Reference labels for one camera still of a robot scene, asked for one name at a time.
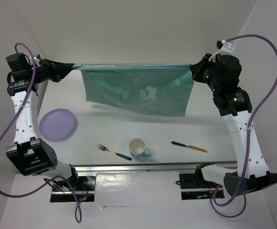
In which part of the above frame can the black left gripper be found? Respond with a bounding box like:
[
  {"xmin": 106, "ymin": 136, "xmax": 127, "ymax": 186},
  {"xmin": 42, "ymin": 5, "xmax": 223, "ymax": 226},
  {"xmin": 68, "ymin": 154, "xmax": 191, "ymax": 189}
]
[{"xmin": 27, "ymin": 58, "xmax": 75, "ymax": 84}]

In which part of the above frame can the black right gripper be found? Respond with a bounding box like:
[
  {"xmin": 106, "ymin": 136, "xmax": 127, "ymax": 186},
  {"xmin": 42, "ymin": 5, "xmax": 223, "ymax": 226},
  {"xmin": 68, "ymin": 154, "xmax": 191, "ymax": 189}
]
[{"xmin": 192, "ymin": 52, "xmax": 221, "ymax": 92}]

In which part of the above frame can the teal green cloth napkin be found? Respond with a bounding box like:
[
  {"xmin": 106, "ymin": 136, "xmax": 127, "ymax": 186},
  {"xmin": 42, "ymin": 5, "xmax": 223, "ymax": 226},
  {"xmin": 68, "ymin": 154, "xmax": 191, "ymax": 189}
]
[{"xmin": 73, "ymin": 64, "xmax": 194, "ymax": 117}]

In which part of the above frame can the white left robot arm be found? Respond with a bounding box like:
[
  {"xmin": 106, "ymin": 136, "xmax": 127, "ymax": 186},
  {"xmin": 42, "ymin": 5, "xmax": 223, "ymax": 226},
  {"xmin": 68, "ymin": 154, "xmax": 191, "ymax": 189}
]
[{"xmin": 6, "ymin": 53, "xmax": 80, "ymax": 190}]

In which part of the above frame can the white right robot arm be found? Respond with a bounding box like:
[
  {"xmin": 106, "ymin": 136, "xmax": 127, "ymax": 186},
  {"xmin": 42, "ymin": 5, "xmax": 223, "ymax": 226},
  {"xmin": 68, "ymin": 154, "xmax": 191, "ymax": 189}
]
[{"xmin": 190, "ymin": 53, "xmax": 277, "ymax": 196}]

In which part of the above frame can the lavender plastic plate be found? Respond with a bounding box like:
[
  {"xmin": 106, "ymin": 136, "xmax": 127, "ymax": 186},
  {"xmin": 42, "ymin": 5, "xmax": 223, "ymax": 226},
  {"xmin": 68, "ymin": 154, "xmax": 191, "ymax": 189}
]
[{"xmin": 39, "ymin": 108, "xmax": 77, "ymax": 141}]

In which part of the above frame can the light blue ceramic mug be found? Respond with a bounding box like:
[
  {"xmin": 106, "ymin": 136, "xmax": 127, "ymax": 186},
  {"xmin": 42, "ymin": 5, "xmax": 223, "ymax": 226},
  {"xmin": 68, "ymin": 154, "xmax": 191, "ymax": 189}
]
[{"xmin": 128, "ymin": 138, "xmax": 151, "ymax": 160}]

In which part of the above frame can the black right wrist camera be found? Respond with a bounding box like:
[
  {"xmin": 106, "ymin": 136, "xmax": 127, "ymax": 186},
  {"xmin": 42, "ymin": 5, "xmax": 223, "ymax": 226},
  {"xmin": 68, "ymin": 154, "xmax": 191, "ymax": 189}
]
[{"xmin": 216, "ymin": 40, "xmax": 234, "ymax": 55}]

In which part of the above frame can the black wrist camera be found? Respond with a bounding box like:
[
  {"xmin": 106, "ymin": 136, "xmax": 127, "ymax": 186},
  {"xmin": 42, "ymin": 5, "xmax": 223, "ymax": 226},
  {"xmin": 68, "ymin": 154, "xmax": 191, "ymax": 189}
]
[
  {"xmin": 216, "ymin": 40, "xmax": 234, "ymax": 55},
  {"xmin": 6, "ymin": 53, "xmax": 31, "ymax": 72}
]

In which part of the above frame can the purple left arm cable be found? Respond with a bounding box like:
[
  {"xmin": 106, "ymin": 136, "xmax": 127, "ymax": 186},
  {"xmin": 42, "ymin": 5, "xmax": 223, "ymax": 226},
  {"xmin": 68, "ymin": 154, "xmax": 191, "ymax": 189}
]
[{"xmin": 0, "ymin": 42, "xmax": 86, "ymax": 223}]

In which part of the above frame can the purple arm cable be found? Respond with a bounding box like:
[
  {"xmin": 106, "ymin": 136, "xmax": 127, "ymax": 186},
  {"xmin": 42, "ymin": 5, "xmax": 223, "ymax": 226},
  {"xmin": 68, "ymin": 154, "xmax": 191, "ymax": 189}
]
[
  {"xmin": 210, "ymin": 34, "xmax": 277, "ymax": 218},
  {"xmin": 0, "ymin": 42, "xmax": 86, "ymax": 223}
]

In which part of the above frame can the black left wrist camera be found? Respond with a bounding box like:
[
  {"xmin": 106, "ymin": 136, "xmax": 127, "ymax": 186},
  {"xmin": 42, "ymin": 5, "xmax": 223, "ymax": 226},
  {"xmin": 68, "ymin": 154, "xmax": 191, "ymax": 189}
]
[{"xmin": 6, "ymin": 53, "xmax": 31, "ymax": 72}]

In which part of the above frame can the gold knife dark handle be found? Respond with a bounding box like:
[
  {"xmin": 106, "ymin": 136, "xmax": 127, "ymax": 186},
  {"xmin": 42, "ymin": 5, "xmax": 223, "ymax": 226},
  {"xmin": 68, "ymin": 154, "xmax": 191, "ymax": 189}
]
[{"xmin": 171, "ymin": 141, "xmax": 208, "ymax": 153}]

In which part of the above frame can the gold fork dark handle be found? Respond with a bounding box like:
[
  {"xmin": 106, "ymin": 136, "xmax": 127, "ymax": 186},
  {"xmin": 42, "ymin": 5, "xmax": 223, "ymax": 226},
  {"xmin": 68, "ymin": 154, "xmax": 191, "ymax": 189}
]
[{"xmin": 97, "ymin": 144, "xmax": 132, "ymax": 161}]

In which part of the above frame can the aluminium front frame rail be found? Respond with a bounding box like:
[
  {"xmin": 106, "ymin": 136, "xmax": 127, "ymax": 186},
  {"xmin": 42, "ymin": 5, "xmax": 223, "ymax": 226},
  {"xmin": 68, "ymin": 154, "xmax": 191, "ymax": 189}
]
[{"xmin": 74, "ymin": 162, "xmax": 205, "ymax": 174}]

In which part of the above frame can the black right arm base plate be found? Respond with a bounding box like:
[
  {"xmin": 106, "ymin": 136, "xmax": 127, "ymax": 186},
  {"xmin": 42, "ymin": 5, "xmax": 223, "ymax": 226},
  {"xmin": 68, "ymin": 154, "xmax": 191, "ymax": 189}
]
[{"xmin": 175, "ymin": 173, "xmax": 218, "ymax": 200}]

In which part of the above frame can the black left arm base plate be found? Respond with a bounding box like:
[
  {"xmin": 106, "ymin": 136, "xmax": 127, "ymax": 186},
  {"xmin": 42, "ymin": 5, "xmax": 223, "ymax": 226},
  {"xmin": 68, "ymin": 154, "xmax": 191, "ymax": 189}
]
[{"xmin": 50, "ymin": 174, "xmax": 96, "ymax": 203}]

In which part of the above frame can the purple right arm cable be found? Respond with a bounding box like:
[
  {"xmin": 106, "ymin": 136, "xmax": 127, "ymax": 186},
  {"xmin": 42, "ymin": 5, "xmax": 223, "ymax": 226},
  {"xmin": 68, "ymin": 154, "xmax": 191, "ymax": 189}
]
[{"xmin": 210, "ymin": 34, "xmax": 277, "ymax": 218}]

